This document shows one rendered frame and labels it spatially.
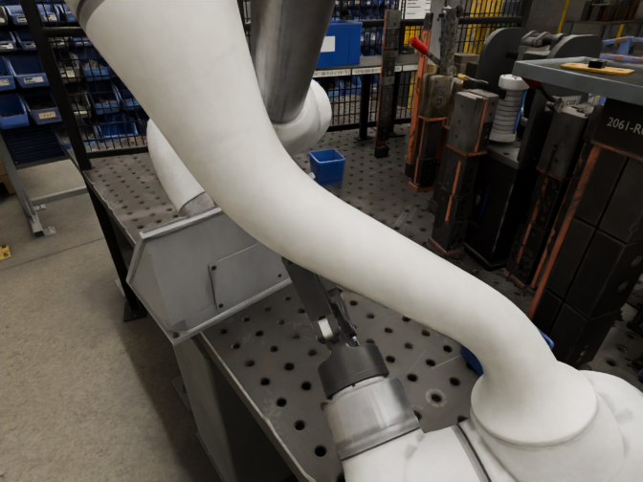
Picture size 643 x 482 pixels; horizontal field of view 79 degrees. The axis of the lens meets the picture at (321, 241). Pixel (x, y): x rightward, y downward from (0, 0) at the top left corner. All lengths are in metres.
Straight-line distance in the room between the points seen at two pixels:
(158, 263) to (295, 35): 0.40
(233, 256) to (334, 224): 0.49
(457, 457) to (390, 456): 0.06
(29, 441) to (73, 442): 0.15
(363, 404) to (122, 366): 1.46
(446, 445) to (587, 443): 0.11
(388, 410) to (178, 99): 0.33
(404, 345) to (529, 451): 0.41
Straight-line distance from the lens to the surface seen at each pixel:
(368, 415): 0.42
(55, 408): 1.78
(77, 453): 1.63
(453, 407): 0.70
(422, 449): 0.42
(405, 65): 1.56
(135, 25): 0.27
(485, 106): 0.88
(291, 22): 0.50
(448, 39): 1.22
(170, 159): 0.83
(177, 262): 0.70
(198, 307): 0.77
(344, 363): 0.43
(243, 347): 0.76
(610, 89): 0.59
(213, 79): 0.26
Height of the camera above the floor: 1.25
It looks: 33 degrees down
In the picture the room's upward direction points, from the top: straight up
